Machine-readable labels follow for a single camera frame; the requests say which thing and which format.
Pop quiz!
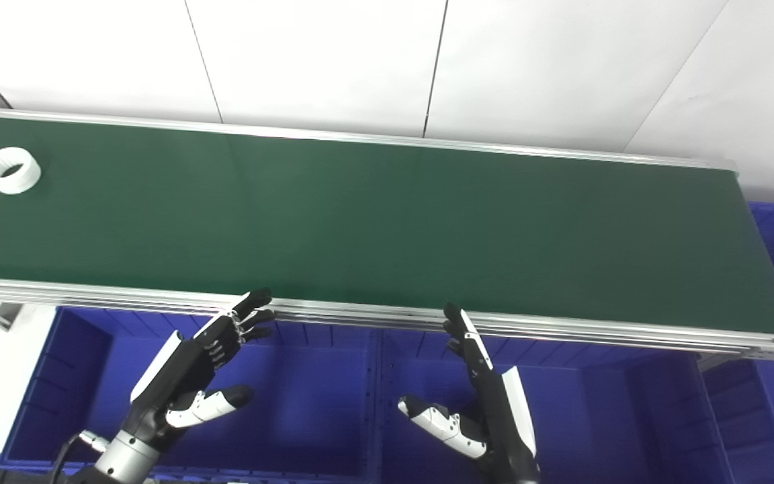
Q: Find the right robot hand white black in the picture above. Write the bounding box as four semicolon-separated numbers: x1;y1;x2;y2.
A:
397;302;541;484

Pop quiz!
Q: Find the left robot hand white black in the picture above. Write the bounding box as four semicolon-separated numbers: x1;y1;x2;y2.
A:
122;288;277;452

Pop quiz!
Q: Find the green conveyor belt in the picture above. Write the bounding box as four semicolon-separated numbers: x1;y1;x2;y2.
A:
0;114;774;335
0;104;774;364

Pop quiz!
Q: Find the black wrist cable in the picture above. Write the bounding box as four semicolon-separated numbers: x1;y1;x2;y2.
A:
48;430;110;484

